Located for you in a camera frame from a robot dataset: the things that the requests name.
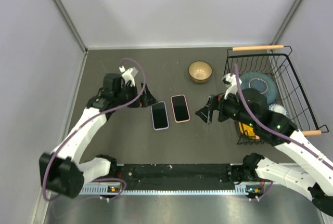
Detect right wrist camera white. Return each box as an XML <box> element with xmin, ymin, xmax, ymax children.
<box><xmin>222</xmin><ymin>73</ymin><xmax>242</xmax><ymax>99</ymax></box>

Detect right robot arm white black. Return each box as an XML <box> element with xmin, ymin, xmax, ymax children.
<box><xmin>196</xmin><ymin>89</ymin><xmax>332</xmax><ymax>216</ymax></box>

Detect blue white patterned bowl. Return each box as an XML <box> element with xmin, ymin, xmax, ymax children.
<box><xmin>269</xmin><ymin>103</ymin><xmax>288</xmax><ymax>116</ymax></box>

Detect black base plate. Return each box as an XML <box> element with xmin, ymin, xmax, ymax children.
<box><xmin>110</xmin><ymin>164</ymin><xmax>246</xmax><ymax>191</ymax></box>

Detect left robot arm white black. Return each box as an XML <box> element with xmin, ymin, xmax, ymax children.
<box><xmin>39</xmin><ymin>67</ymin><xmax>157</xmax><ymax>198</ymax></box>

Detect tan ceramic bowl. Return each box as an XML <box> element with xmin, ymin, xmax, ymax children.
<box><xmin>188</xmin><ymin>60</ymin><xmax>213</xmax><ymax>83</ymax></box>

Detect black wire basket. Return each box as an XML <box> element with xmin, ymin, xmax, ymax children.
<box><xmin>224</xmin><ymin>45</ymin><xmax>329</xmax><ymax>136</ymax></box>

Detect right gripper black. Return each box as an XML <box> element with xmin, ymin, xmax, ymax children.
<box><xmin>195</xmin><ymin>87</ymin><xmax>257</xmax><ymax>127</ymax></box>

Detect blue ceramic plate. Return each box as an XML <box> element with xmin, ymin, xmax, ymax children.
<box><xmin>240</xmin><ymin>72</ymin><xmax>279</xmax><ymax>104</ymax></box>

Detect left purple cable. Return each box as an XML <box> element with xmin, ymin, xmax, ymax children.
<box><xmin>43</xmin><ymin>58</ymin><xmax>146</xmax><ymax>202</ymax></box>

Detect lavender phone case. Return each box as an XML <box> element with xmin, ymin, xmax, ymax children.
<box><xmin>150</xmin><ymin>101</ymin><xmax>170</xmax><ymax>131</ymax></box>

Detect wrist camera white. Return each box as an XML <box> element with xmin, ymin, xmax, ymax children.
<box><xmin>222</xmin><ymin>73</ymin><xmax>242</xmax><ymax>99</ymax></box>
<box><xmin>119</xmin><ymin>66</ymin><xmax>138</xmax><ymax>87</ymax></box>

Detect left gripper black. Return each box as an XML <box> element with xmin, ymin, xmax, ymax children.
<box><xmin>114</xmin><ymin>81</ymin><xmax>158</xmax><ymax>108</ymax></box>

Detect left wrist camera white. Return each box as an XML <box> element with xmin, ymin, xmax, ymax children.
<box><xmin>119</xmin><ymin>66</ymin><xmax>138</xmax><ymax>87</ymax></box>

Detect yellow bowl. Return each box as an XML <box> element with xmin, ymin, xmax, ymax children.
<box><xmin>238</xmin><ymin>122</ymin><xmax>260</xmax><ymax>140</ymax></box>

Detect aluminium rail frame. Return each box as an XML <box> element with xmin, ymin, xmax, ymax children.
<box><xmin>39</xmin><ymin>163</ymin><xmax>333</xmax><ymax>224</ymax></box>

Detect pink phone case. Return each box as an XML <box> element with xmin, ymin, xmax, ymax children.
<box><xmin>170</xmin><ymin>94</ymin><xmax>191</xmax><ymax>123</ymax></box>

